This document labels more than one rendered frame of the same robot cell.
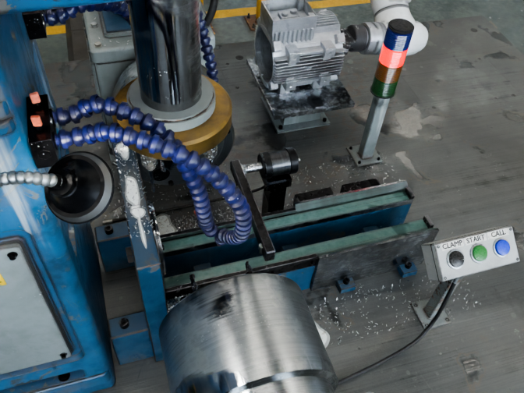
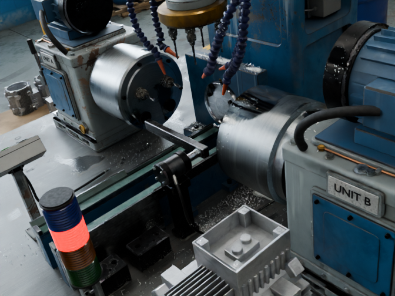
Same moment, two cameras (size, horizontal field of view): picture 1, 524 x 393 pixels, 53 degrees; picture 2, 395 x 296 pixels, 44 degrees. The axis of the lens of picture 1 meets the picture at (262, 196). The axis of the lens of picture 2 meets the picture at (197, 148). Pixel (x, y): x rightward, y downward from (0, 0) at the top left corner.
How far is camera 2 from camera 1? 1.84 m
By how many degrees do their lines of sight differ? 98
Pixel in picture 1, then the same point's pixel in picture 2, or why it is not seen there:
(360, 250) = (94, 188)
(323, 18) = (193, 285)
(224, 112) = (161, 9)
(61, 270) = not seen: hidden behind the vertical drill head
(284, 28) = (232, 224)
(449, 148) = not seen: outside the picture
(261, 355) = (119, 47)
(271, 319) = (120, 54)
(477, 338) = (7, 230)
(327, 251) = (120, 181)
